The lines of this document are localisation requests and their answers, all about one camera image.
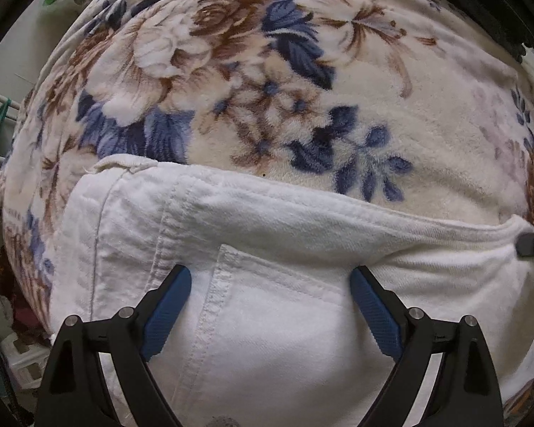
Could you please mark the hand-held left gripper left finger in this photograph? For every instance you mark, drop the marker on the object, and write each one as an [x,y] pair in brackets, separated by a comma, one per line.
[168,308]

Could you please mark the teal and white rack cart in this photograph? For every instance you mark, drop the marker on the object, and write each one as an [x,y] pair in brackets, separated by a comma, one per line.
[0,102]

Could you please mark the white pants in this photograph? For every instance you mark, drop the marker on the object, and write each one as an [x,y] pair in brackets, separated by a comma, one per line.
[271,231]

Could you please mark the floral printed blanket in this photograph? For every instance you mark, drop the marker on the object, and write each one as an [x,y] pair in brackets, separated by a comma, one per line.
[293,53]

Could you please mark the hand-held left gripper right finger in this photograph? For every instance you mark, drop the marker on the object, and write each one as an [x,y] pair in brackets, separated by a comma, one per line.
[374,308]

